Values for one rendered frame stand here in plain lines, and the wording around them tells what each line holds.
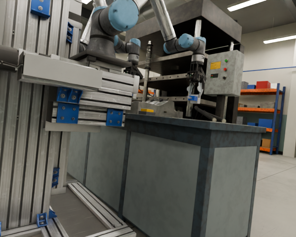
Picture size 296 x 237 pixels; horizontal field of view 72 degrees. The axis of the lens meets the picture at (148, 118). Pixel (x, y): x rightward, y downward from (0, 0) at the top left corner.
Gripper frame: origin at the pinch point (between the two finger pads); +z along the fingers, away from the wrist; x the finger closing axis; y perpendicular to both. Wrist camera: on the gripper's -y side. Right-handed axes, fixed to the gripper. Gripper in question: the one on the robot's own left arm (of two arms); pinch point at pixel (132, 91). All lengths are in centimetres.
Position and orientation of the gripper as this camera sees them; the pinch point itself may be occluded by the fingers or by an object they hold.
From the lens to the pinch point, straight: 142.8
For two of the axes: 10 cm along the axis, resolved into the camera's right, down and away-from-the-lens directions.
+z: -1.1, 9.9, 0.1
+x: 8.1, 0.9, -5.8
